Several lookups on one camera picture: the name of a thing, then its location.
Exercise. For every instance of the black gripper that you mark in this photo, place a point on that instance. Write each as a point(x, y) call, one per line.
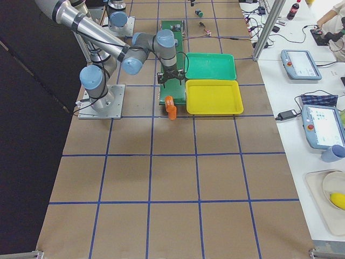
point(168, 73)

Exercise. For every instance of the orange cylinder with white text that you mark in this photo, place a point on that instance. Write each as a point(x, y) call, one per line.
point(169, 104)

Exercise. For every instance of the plain orange cylinder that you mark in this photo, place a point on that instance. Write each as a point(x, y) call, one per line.
point(172, 112)

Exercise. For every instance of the green push button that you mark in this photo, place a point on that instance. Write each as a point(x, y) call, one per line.
point(199, 13)

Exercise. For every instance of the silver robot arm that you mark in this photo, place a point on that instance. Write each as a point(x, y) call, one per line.
point(116, 13)
point(76, 17)

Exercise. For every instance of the green conveyor belt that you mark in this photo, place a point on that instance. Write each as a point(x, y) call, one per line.
point(172, 58)

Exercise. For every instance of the green plastic tray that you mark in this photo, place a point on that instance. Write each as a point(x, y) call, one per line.
point(210, 66)

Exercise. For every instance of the yellow plastic tray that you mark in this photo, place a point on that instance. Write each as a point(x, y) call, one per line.
point(213, 97)

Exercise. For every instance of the black power brick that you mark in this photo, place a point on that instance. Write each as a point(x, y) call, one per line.
point(285, 115)

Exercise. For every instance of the grey teach pendant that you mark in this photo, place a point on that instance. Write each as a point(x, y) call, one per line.
point(299, 65)
point(323, 126)

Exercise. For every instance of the cola bottle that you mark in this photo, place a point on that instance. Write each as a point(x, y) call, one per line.
point(293, 10)

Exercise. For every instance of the blue patterned cloth pouch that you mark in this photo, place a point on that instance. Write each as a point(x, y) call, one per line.
point(324, 100)

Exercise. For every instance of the black joystick controller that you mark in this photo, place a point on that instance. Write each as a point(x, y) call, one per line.
point(321, 38)

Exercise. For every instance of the blue plastic cup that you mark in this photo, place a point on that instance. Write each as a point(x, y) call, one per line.
point(332, 154)

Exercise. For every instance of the beige serving tray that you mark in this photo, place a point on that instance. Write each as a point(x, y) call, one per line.
point(322, 185)

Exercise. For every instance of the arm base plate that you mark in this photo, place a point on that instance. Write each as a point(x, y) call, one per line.
point(126, 25)
point(109, 107)

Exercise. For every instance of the aluminium frame post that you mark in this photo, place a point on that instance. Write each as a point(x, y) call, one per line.
point(271, 20)

